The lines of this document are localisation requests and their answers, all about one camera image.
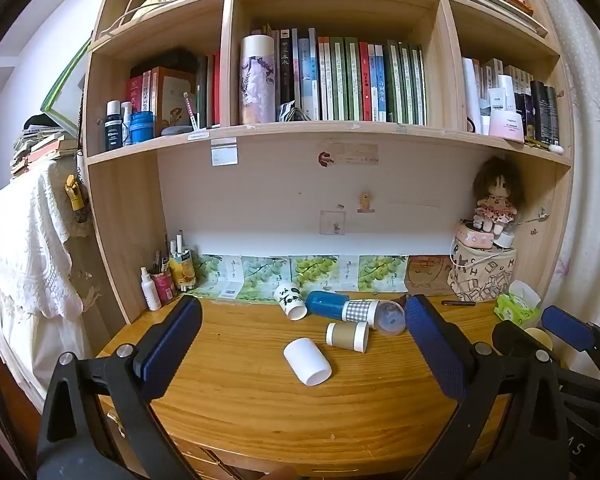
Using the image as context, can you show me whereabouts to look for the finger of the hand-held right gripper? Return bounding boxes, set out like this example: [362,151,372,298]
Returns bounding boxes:
[541,305,600,378]
[492,320,556,362]

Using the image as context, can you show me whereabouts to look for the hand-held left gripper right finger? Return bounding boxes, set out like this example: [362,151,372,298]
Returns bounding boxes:
[404,294,578,480]

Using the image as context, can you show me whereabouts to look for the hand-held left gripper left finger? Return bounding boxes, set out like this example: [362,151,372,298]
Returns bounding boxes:
[36,295,203,480]

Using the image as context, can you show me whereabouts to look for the yellow cup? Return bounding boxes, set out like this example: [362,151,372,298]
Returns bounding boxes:
[524,327,555,352]

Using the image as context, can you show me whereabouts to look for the translucent blue cup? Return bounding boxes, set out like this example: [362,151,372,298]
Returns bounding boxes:
[375,300,407,336]

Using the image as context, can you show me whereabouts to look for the checkered paper cup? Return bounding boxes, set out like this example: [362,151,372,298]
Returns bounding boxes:
[342,299,381,330]

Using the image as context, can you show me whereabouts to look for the tan paper cup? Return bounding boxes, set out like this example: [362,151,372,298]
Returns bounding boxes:
[326,321,370,353]

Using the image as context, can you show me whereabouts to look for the panda print white cup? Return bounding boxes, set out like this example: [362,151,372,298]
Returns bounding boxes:
[275,282,308,321]

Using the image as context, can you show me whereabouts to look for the plain white cup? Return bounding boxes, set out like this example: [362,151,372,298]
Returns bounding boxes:
[283,337,333,387]

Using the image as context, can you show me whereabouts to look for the green tissue pack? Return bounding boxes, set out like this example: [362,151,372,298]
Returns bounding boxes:
[494,281,542,325]

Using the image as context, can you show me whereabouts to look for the white spray bottle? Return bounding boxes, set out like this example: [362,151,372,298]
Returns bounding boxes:
[140,267,162,312]

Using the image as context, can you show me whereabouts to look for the red pen holder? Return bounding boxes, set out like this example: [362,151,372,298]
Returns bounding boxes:
[150,247,177,306]

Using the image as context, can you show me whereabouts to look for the letter print storage bag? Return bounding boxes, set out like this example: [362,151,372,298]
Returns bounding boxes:
[447,237,517,302]

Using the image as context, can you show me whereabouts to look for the brown cartoon card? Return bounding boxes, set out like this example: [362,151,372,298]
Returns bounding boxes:
[407,256,453,295]

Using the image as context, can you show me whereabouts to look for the yellow box with pens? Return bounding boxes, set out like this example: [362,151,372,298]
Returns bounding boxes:
[169,232,197,292]

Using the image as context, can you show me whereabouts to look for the pink music box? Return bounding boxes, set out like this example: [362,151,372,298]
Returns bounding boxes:
[455,220,496,250]

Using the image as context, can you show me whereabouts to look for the wooden bookshelf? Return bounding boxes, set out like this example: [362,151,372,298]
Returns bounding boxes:
[77,0,576,326]

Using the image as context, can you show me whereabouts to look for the curly haired rag doll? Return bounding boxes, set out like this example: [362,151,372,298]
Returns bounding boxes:
[472,156,526,236]

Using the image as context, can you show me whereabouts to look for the yellow hanging toy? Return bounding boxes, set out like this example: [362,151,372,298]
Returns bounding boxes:
[64,174,88,211]

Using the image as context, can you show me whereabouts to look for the white lace cloth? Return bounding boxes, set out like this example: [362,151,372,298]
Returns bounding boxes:
[0,160,88,321]

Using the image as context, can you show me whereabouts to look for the white shelf label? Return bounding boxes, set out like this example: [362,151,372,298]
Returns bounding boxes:
[211,140,238,166]

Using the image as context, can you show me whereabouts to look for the pink carton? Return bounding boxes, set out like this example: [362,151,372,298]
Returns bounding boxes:
[489,110,526,143]

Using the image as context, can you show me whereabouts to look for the blue jar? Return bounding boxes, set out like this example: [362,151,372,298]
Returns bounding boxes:
[129,111,155,145]

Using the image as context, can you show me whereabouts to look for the white patterned curtain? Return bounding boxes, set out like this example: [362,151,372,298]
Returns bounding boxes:
[530,0,600,341]

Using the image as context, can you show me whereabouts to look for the black bottle with white cap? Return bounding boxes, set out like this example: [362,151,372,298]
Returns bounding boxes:
[105,101,123,152]

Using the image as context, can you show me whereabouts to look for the white and black books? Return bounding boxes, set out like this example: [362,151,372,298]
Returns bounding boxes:
[461,57,561,146]

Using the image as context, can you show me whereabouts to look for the pile of old books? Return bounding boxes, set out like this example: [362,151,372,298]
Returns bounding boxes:
[11,115,81,178]

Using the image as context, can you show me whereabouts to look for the white cosmetic bottle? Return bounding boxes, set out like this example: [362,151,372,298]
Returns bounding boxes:
[489,75,517,113]

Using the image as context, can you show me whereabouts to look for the red and dark books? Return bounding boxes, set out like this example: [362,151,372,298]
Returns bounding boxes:
[126,49,222,131]

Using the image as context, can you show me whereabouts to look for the grey patterned pouch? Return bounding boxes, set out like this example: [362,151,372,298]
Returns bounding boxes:
[278,101,313,122]

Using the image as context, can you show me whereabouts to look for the green framed board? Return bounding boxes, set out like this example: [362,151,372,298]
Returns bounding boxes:
[40,37,91,133]

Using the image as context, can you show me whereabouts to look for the floral print cylinder flask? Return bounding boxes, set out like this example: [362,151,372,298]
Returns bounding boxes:
[238,34,278,126]

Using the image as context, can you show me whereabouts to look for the row of green and blue books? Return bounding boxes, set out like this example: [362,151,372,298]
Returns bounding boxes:
[252,22,427,126]

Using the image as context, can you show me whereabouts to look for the beige paper bag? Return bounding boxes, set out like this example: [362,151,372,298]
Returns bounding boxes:
[100,0,176,36]

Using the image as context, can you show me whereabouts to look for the small square wall card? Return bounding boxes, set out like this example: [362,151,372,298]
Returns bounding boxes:
[320,210,347,236]

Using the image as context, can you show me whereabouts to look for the faded wall sticker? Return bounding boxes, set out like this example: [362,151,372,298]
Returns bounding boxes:
[317,144,381,167]

